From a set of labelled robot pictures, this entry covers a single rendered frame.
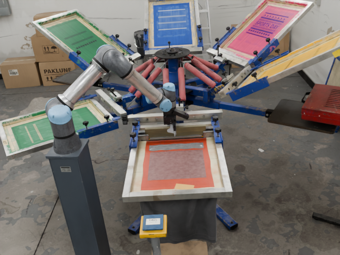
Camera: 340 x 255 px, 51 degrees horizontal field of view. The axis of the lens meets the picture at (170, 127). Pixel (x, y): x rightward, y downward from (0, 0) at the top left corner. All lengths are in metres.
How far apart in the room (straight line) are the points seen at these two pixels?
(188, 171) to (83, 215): 0.67
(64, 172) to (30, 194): 1.85
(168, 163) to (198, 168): 0.19
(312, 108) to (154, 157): 1.10
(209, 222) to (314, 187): 1.69
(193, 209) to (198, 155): 0.35
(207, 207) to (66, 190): 0.81
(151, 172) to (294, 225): 1.51
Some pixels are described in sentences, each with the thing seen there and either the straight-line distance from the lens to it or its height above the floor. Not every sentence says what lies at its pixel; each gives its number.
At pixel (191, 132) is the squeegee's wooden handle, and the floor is 1.02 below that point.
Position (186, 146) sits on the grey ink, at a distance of 2.36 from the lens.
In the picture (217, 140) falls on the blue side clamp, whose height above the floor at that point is 1.00.
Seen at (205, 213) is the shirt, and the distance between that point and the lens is 2.16.
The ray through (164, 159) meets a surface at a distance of 2.26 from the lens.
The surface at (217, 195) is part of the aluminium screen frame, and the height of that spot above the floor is 0.97.
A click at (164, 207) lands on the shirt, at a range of 2.10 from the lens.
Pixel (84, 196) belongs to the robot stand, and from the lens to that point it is 2.13.
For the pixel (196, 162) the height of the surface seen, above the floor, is 0.96.
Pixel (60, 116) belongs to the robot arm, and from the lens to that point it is 1.92.
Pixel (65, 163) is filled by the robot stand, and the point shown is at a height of 1.15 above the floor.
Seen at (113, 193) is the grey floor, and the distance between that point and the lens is 3.60.
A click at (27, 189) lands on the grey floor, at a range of 3.97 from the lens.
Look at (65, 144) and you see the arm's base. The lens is 1.98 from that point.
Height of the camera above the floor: 2.21
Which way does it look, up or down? 29 degrees down
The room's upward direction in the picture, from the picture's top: 4 degrees counter-clockwise
